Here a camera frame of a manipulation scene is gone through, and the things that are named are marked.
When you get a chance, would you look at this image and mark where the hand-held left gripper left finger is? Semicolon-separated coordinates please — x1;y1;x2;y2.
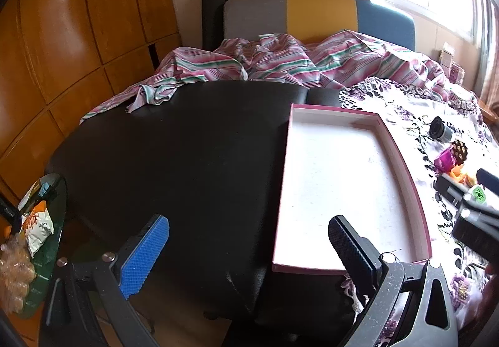
39;213;170;347

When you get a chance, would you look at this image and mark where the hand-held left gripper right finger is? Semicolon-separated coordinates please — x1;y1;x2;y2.
327;215;458;347

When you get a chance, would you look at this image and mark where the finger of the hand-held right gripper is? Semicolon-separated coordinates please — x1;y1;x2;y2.
476;168;499;192
434;174;470;209

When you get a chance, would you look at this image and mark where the white green plug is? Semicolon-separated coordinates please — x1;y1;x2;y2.
470;184;488;204

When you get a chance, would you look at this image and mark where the purple plastic toy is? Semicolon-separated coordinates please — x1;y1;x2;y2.
434;147;458;172

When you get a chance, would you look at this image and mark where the brown pine cone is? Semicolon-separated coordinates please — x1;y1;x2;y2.
450;139;468;165

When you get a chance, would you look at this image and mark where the black clear plastic cup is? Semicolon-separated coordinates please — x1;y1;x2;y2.
429;116;453;141

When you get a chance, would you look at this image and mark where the pink-rimmed white box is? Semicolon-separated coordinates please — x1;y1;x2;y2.
272;103;433;274

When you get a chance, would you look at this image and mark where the wooden side desk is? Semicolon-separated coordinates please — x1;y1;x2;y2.
479;97;499;125

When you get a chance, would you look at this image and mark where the white floral tablecloth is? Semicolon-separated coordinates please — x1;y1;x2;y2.
337;76;499;344

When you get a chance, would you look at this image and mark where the black leather chair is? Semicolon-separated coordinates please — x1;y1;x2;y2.
45;80;365;336

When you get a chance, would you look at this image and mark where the pink carton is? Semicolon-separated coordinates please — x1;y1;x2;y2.
448;60;466;84

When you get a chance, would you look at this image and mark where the white orange snack packet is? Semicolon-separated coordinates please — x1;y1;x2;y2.
20;201;54;257

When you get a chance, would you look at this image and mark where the beige curtain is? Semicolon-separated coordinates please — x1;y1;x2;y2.
477;0;499;106

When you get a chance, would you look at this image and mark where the white carton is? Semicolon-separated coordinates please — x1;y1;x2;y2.
440;42;455;67

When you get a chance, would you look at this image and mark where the clear bag of pastries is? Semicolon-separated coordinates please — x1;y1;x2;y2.
0;232;37;312

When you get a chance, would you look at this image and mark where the pink striped blanket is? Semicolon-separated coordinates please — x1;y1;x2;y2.
80;29;453;125

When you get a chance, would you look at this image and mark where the grey yellow blue headboard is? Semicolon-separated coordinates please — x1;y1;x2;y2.
223;0;416;49

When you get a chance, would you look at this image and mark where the wooden wardrobe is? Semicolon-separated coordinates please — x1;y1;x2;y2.
0;0;182;199

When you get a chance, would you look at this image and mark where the black rolled mat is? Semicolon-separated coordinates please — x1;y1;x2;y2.
201;0;227;51

